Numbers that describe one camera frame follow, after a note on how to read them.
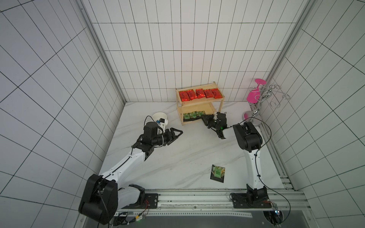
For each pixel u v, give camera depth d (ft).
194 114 3.59
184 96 3.03
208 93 3.11
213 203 2.39
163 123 2.49
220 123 2.86
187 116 3.53
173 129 2.38
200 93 3.10
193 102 3.03
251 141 2.03
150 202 2.35
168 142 2.33
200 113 3.54
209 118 3.20
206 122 3.26
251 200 2.15
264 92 2.96
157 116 3.41
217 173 2.69
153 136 2.08
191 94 3.04
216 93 3.11
